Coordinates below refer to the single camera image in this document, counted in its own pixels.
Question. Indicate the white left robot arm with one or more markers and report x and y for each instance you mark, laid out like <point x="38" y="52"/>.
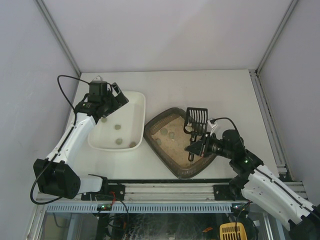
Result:
<point x="55" y="175"/>

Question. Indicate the yellow slotted scoop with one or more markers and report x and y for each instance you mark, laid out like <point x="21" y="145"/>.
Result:
<point x="232" y="231"/>

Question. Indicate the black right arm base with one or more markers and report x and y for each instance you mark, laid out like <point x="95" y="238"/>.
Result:
<point x="222" y="192"/>

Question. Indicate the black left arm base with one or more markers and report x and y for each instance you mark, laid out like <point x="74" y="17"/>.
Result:
<point x="108" y="193"/>

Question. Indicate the white plastic tray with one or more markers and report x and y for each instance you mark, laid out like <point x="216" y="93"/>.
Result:
<point x="122" y="130"/>

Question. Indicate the grey litter box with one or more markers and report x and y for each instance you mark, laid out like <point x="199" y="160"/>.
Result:
<point x="172" y="151"/>

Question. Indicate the grey slotted cable duct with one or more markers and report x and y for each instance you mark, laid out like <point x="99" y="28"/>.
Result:
<point x="140" y="208"/>

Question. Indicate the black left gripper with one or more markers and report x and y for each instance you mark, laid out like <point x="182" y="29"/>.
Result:
<point x="113" y="100"/>

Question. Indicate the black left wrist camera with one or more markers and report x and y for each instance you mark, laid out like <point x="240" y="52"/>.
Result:
<point x="98" y="88"/>

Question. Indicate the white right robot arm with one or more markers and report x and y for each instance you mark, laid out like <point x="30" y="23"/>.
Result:
<point x="256" y="183"/>

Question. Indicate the black litter scoop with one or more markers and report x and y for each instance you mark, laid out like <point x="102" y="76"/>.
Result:
<point x="196" y="118"/>

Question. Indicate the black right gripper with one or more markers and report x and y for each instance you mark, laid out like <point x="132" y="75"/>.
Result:
<point x="204" y="145"/>

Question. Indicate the aluminium frame rail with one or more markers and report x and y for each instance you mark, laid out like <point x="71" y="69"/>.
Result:
<point x="192" y="191"/>

